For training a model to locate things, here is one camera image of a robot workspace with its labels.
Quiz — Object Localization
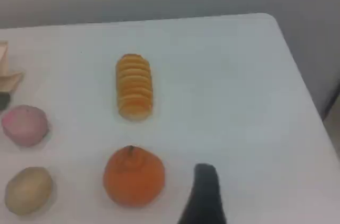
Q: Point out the pink peach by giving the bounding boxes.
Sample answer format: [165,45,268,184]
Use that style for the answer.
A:
[1,104,50,148]

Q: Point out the long ridged bread loaf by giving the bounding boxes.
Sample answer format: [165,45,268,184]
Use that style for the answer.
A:
[115,53,155,122]

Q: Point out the white canvas bag green handles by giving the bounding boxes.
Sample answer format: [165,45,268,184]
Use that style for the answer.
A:
[0,39,26,111]

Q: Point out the orange tangerine with stem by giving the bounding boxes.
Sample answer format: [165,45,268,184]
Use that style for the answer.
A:
[103,144,166,208]

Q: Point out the beige potato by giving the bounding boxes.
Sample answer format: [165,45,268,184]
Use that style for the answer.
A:
[4,166,54,216]

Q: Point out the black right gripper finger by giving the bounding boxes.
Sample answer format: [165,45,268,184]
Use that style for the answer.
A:
[176,163,228,224]

